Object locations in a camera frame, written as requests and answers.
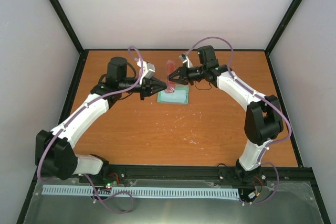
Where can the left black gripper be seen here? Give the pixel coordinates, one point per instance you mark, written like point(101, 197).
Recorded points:
point(148, 85)

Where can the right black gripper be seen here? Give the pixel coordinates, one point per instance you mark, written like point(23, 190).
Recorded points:
point(179, 72)

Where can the red sunglasses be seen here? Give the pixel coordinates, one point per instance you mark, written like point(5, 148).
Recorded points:
point(170, 68)

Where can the light blue cleaning cloth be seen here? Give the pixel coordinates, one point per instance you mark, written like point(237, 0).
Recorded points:
point(178, 96)

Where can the grey glasses case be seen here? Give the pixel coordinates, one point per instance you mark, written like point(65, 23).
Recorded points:
point(177, 87)

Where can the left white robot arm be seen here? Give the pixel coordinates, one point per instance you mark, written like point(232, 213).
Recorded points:
point(54, 153)

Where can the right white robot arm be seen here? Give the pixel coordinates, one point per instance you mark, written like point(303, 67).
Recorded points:
point(263, 121)

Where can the metal front plate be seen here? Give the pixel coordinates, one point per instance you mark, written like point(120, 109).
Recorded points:
point(288, 202)

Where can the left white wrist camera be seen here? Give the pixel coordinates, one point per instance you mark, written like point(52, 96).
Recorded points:
point(147, 70)

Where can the light blue slotted cable duct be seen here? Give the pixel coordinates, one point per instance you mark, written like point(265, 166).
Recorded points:
point(143, 192)

